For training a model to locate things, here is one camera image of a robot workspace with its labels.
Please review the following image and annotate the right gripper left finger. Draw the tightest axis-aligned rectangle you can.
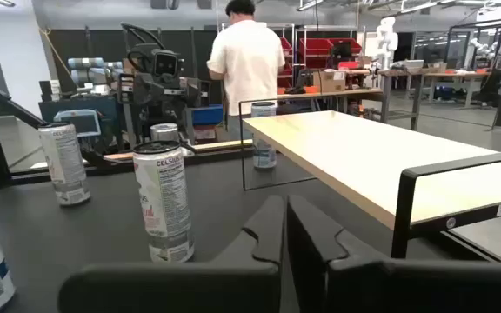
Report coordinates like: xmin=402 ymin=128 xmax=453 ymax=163
xmin=57 ymin=194 xmax=285 ymax=313

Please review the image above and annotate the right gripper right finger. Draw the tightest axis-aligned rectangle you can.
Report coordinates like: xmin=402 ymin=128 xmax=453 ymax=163
xmin=286 ymin=194 xmax=501 ymax=313

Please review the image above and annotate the blue silver Red Bull can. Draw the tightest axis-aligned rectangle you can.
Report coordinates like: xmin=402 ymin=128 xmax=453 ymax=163
xmin=149 ymin=123 xmax=181 ymax=143

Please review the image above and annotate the Celsius can pink script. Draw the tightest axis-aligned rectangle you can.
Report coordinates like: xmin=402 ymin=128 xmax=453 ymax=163
xmin=131 ymin=140 xmax=197 ymax=264

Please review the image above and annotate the white Celsius can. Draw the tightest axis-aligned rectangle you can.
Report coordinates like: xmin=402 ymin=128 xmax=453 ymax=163
xmin=37 ymin=122 xmax=91 ymax=207
xmin=250 ymin=100 xmax=278 ymax=170

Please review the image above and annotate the blue plastic bin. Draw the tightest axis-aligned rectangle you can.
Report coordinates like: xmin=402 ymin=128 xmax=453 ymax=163
xmin=190 ymin=103 xmax=224 ymax=127

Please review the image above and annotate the dark blue equipment cart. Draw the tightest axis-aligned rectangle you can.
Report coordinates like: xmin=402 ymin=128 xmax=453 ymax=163
xmin=39 ymin=95 xmax=121 ymax=131

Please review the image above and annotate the light blue teach pendant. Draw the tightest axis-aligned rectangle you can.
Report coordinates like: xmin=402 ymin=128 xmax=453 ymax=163
xmin=53 ymin=108 xmax=103 ymax=139

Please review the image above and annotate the person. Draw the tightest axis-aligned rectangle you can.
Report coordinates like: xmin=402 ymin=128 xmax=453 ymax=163
xmin=206 ymin=0 xmax=286 ymax=141

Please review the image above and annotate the red storage bin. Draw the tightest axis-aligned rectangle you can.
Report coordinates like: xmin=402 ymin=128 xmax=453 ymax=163
xmin=328 ymin=37 xmax=364 ymax=56
xmin=279 ymin=37 xmax=294 ymax=77
xmin=298 ymin=37 xmax=334 ymax=70

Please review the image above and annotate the metal shelving rack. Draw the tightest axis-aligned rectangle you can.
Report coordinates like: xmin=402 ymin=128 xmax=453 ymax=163
xmin=222 ymin=22 xmax=367 ymax=88

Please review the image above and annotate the cardboard box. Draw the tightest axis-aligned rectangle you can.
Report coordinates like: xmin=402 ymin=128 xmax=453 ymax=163
xmin=312 ymin=69 xmax=347 ymax=94

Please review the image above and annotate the long wooden workbench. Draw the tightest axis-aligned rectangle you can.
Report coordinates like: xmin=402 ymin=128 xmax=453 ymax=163
xmin=276 ymin=86 xmax=384 ymax=125

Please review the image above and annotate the wood top desk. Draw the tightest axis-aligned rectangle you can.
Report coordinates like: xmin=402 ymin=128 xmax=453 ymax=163
xmin=378 ymin=67 xmax=493 ymax=131

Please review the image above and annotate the white humanoid robot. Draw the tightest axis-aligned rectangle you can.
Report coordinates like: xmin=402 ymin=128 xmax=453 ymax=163
xmin=374 ymin=16 xmax=400 ymax=70

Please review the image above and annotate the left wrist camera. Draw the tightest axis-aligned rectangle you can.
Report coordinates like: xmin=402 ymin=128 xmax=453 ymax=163
xmin=151 ymin=50 xmax=181 ymax=80

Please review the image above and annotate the black frame robot cell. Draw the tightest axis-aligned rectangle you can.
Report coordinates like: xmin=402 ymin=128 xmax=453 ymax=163
xmin=448 ymin=19 xmax=501 ymax=88

